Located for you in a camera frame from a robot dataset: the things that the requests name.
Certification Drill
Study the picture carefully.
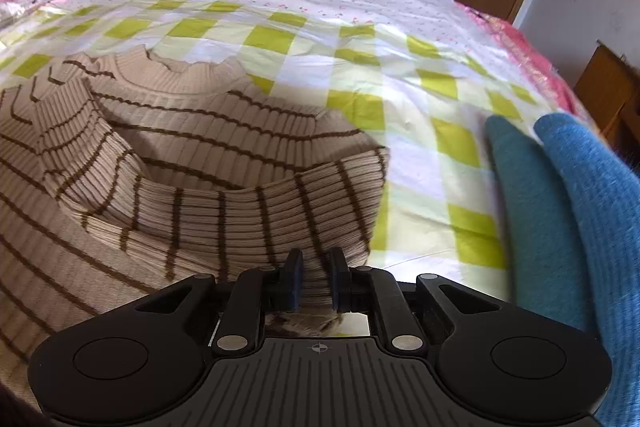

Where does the blue knit sweater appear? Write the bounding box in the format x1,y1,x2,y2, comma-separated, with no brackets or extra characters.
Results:
532,111,640,427

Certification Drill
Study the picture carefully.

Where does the beige brown-striped knit sweater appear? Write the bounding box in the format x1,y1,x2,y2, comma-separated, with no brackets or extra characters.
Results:
0,46,391,388

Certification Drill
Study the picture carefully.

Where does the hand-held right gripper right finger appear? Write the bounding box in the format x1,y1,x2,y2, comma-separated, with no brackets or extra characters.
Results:
327,248,503,354

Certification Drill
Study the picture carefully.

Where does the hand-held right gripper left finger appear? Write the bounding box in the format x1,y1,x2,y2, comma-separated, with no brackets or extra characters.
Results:
134,248,306,356

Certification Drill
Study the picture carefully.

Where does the pink floral quilt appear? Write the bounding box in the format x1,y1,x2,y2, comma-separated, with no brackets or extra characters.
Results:
456,1,583,120

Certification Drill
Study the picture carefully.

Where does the teal knit garment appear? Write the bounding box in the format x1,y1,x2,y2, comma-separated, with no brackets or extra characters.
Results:
484,114,598,334

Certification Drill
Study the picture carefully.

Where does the wooden desk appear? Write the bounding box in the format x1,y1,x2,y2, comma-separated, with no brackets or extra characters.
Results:
571,41,640,160

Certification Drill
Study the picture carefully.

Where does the green and white checked sheet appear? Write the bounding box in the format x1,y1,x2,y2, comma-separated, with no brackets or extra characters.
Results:
0,0,598,288

